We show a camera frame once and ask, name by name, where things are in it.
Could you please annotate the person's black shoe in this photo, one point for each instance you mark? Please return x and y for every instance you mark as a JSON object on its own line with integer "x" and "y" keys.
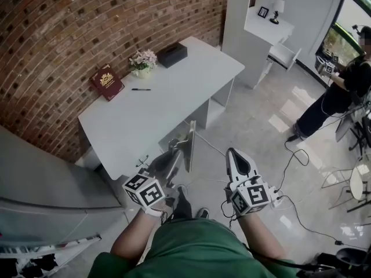
{"x": 203, "y": 213}
{"x": 182, "y": 189}

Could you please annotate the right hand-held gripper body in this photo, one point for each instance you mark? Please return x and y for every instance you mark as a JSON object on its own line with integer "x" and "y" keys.
{"x": 252, "y": 197}

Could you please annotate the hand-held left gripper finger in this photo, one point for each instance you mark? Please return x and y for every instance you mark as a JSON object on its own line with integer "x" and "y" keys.
{"x": 178, "y": 164}
{"x": 166, "y": 153}

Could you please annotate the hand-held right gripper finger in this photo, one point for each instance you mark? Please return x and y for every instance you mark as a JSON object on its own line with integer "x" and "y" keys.
{"x": 247, "y": 166}
{"x": 233, "y": 166}

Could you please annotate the black tissue box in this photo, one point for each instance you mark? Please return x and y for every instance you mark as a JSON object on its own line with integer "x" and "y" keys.
{"x": 172, "y": 55}

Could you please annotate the person's black trousers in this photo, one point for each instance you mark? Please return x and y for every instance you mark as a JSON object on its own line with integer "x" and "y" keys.
{"x": 181, "y": 207}

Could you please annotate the gray cabinet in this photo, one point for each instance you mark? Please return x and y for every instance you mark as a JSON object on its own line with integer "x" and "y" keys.
{"x": 43, "y": 184}

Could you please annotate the person's left forearm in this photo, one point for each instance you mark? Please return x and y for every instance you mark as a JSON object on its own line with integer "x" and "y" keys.
{"x": 130, "y": 236}

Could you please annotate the pink flowers in pot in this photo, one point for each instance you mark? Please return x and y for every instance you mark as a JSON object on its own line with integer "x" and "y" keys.
{"x": 143, "y": 59}

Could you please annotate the white low rack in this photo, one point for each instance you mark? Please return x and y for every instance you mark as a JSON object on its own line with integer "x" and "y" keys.
{"x": 72, "y": 242}

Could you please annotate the red hardcover book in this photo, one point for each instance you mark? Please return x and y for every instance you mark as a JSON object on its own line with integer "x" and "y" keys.
{"x": 107, "y": 81}

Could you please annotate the black pen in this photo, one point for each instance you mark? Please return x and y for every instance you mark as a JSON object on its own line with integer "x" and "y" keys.
{"x": 140, "y": 89}

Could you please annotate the white wristband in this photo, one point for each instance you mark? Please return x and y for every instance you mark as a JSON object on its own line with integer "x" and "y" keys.
{"x": 152, "y": 212}

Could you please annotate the green framed window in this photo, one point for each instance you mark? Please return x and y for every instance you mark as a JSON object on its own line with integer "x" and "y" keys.
{"x": 353, "y": 13}

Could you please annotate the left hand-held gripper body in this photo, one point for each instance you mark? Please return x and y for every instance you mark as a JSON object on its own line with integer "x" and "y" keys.
{"x": 143, "y": 191}

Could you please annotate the small black picture frame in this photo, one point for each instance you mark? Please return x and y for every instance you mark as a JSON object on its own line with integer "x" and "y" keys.
{"x": 263, "y": 12}

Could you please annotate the person's right forearm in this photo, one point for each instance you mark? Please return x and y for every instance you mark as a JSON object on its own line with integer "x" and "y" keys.
{"x": 258, "y": 236}

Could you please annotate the white power strip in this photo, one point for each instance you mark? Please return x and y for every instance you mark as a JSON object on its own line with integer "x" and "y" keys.
{"x": 276, "y": 203}

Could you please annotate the white shelf unit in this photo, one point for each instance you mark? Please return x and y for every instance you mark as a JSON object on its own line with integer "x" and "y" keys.
{"x": 240, "y": 39}

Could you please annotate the black plastic chair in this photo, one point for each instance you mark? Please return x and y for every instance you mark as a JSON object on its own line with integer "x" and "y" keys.
{"x": 347, "y": 256}

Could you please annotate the white desk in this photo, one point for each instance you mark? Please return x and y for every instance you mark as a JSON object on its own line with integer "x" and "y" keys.
{"x": 162, "y": 97}

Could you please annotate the person's green shirt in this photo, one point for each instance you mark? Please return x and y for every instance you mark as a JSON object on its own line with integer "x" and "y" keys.
{"x": 188, "y": 248}

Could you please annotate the small dark figurine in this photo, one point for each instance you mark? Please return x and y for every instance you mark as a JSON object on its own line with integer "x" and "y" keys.
{"x": 274, "y": 18}

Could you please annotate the black office chair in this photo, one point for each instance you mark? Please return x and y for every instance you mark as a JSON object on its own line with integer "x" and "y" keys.
{"x": 360, "y": 132}

